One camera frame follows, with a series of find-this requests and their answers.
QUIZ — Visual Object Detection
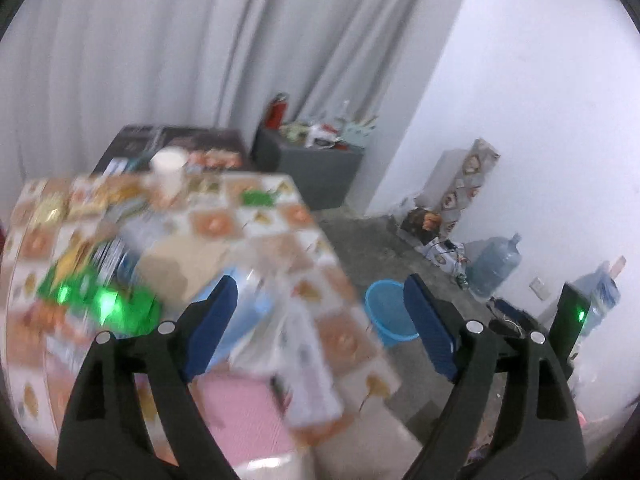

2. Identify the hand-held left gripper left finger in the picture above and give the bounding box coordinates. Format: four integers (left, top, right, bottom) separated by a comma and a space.
56, 275, 239, 480

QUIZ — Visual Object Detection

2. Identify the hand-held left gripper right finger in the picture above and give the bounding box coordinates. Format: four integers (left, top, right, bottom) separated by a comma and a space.
402, 273, 587, 480

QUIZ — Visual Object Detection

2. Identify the light blue tissue packet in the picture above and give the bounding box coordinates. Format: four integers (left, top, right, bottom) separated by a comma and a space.
199, 269, 282, 367

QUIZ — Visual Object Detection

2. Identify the blue plastic bucket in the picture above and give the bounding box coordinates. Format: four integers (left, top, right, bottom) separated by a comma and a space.
363, 280, 422, 349

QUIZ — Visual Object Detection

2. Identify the brown paper bag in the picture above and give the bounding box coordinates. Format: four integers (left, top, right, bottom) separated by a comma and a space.
134, 236, 242, 307

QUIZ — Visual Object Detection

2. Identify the white bottle with red cap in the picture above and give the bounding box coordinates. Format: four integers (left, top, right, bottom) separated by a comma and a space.
232, 300, 347, 429

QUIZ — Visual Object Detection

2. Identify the blue water jug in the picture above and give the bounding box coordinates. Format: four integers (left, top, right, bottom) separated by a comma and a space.
466, 233, 524, 299
570, 259, 622, 342

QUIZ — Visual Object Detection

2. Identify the pink packet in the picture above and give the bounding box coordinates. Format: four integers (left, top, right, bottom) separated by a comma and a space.
196, 374, 297, 462

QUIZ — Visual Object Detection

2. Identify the dark printed box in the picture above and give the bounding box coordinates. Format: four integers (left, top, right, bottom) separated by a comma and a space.
399, 206, 444, 247

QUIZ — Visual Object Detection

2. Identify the patterned checkered tablecloth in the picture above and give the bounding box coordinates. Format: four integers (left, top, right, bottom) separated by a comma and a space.
0, 172, 401, 480

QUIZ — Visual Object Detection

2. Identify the blue white label container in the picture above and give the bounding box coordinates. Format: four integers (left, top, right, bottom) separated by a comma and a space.
94, 220, 152, 287

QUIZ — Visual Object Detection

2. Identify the green snack packet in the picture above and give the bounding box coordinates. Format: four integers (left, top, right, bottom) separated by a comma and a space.
37, 264, 164, 337

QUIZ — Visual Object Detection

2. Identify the small green packet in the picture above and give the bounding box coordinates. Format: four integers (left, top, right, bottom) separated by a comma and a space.
241, 186, 277, 207

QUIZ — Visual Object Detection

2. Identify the tall patterned carton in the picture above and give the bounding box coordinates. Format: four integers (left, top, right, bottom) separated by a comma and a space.
431, 138, 501, 242

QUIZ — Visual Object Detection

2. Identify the white cup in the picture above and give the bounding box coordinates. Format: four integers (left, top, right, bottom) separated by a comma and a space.
149, 148, 189, 197

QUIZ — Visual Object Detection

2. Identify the orange snack packet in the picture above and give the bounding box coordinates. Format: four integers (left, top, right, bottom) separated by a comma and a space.
186, 148, 244, 172

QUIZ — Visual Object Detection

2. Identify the grey cabinet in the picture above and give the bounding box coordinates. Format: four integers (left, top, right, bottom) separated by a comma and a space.
250, 125, 367, 212

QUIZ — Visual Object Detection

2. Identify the black flat box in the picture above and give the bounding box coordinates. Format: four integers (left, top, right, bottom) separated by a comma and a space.
92, 124, 251, 177

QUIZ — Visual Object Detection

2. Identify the yellow snack packet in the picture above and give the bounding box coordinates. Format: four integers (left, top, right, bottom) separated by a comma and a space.
29, 194, 72, 227

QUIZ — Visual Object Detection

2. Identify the pile of small cabinet items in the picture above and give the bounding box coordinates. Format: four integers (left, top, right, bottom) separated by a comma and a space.
279, 101, 379, 152

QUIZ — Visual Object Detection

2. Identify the red thermos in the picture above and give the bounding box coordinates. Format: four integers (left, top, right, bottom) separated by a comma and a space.
265, 92, 292, 132

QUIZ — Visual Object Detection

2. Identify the grey curtain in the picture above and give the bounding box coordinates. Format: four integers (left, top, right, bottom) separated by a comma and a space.
0, 0, 478, 211

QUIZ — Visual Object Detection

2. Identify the white box with cables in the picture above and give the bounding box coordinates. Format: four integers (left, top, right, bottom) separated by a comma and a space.
424, 236, 472, 277

